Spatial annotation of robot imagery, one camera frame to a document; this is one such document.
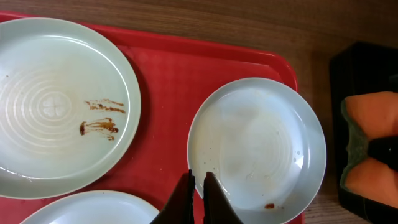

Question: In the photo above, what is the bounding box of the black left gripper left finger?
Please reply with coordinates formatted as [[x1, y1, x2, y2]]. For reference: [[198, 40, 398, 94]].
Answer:
[[150, 169, 195, 224]]

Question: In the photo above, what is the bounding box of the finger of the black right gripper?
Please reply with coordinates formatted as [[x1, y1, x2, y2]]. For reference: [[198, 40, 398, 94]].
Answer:
[[368, 136, 398, 170]]

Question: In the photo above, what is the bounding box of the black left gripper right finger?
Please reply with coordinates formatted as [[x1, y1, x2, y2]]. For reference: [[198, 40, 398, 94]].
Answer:
[[203, 172, 243, 224]]

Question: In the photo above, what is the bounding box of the orange sponge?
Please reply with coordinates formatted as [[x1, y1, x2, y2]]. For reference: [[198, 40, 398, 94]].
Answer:
[[340, 91, 397, 208]]

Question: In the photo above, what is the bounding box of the light blue plate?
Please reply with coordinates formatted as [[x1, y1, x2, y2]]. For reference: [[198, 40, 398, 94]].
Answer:
[[1, 17, 141, 200], [22, 190, 159, 224], [187, 78, 326, 223]]

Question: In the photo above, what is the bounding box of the black rectangular tray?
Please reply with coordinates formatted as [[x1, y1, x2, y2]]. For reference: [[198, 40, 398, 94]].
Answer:
[[330, 42, 397, 223]]

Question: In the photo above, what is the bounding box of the light blue plate front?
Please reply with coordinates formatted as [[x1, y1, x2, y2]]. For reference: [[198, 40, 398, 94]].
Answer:
[[22, 190, 159, 224]]

